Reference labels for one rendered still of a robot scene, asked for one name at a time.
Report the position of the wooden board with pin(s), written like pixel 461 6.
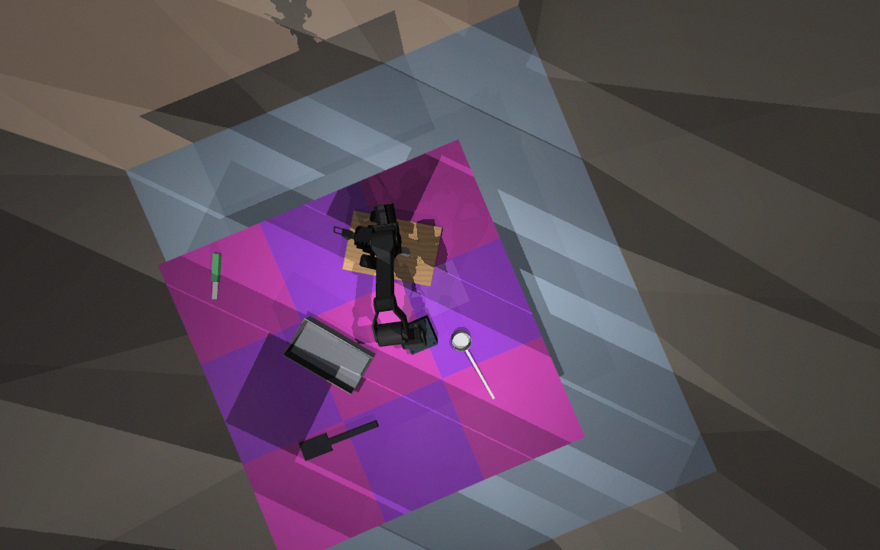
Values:
pixel 421 239

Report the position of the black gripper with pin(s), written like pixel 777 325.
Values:
pixel 369 261

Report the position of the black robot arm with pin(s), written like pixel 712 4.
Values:
pixel 385 241

